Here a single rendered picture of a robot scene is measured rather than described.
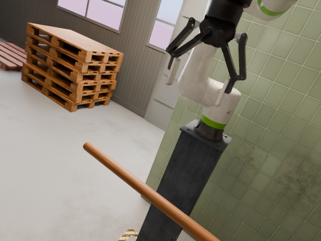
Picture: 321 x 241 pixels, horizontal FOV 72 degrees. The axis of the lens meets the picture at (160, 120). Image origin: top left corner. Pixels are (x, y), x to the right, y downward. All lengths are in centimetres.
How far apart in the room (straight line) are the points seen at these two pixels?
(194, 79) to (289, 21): 87
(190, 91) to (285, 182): 106
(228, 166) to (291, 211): 50
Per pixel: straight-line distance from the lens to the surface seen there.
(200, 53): 98
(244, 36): 53
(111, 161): 67
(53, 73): 386
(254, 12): 98
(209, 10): 54
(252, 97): 168
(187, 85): 100
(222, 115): 103
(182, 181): 115
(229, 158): 181
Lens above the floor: 159
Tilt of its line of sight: 22 degrees down
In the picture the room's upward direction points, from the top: 20 degrees clockwise
